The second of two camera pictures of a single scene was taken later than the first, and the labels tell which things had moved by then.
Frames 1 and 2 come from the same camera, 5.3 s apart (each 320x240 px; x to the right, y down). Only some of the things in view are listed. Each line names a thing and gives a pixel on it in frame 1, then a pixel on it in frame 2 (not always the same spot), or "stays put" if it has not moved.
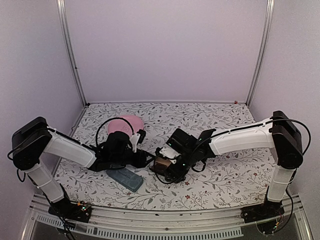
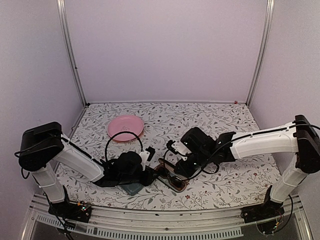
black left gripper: (140, 162) to (148, 180)
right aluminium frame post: (262, 52) stays put
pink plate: (120, 125) stays put
